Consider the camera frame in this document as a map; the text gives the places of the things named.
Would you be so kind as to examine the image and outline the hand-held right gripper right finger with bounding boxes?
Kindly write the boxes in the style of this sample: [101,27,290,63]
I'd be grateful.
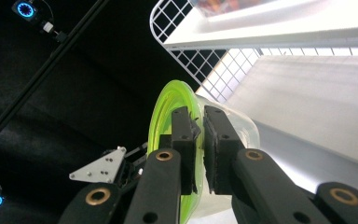
[202,105,242,196]

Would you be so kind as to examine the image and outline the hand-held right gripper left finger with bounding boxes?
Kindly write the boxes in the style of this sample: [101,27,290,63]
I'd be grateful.
[159,105,201,196]

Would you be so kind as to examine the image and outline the clear container with green lid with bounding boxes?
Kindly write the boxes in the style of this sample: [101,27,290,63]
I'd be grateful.
[147,79,261,224]

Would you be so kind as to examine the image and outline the white wire rack shelf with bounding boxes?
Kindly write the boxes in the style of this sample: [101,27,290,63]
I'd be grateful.
[148,0,358,172]

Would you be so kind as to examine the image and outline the clear container with blue lid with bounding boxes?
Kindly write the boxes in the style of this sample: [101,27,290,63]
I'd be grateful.
[191,0,274,19]

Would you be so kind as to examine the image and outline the black metal stand pole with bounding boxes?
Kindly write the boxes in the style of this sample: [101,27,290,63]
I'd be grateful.
[0,0,110,153]

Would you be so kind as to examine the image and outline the white plug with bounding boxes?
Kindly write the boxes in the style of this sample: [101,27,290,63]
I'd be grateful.
[42,21,56,34]

